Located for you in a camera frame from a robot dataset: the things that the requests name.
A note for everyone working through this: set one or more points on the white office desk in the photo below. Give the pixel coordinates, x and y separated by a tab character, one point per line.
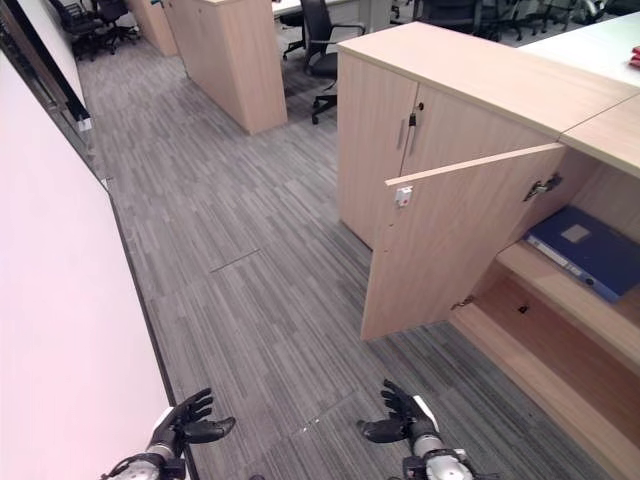
590	50

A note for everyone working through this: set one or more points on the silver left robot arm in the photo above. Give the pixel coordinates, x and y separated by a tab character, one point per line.
147	462

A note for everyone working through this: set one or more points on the tall wooden partition cabinet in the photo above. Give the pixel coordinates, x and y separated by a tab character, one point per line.
235	55

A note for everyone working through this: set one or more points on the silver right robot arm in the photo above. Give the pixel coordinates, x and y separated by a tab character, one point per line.
440	460

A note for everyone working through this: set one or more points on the white door latch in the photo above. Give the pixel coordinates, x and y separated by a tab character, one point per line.
403	196

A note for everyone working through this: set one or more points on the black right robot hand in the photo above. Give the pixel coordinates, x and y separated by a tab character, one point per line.
400	422

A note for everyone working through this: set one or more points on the open wooden office cabinet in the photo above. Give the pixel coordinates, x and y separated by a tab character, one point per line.
555	240

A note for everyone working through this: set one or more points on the keys in cabinet lock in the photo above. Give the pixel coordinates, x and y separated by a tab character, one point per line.
413	119

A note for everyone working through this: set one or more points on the red object on desk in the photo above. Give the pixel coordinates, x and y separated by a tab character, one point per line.
635	56

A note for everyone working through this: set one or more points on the black mesh office chair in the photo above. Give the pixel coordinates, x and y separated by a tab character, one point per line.
322	40

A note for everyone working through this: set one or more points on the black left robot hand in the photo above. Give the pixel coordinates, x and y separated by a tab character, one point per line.
192	425

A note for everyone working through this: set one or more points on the blue lever arch folder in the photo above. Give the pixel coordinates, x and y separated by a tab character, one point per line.
585	250

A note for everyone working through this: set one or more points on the wooden cabinet shelf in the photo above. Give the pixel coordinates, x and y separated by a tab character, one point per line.
575	295

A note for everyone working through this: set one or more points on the metal cabinet door hinge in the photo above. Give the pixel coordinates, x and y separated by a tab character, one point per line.
542	186

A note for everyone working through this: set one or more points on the open wooden cabinet door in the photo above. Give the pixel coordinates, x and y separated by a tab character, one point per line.
450	250

